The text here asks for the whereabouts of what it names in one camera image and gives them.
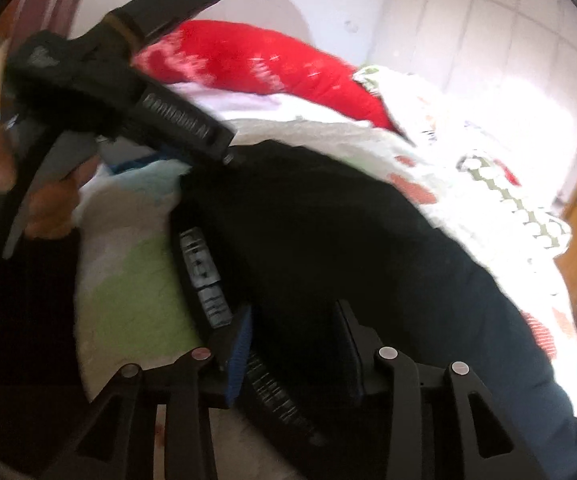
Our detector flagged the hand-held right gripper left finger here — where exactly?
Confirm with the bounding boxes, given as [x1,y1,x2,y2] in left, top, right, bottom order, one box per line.
[43,305,254,480]

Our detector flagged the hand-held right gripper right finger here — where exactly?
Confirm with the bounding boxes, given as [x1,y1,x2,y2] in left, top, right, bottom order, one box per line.
[335,299,551,480]

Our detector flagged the black pants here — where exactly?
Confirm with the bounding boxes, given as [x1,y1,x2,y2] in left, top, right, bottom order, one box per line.
[168,139,577,480]

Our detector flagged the person's left hand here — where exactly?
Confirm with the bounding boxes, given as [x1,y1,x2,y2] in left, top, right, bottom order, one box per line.
[0,124,82,239]

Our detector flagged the small blue object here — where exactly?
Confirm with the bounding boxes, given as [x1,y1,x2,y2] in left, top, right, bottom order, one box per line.
[106,156,155,176]

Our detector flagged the heart-printed quilt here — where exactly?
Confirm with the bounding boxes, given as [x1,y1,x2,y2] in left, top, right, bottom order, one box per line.
[75,62,577,480]

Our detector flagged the large red pillow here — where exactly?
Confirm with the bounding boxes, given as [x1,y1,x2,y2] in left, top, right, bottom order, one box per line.
[132,19,405,137]

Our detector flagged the white rounded headboard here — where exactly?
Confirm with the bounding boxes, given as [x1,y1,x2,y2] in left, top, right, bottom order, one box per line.
[203,0,319,47]

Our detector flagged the green patterned bolster pillow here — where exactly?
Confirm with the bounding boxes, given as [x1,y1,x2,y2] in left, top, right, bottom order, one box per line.
[455,152,575,254]

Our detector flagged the glossy white wardrobe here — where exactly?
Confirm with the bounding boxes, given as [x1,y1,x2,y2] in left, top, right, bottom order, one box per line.
[367,0,577,196]

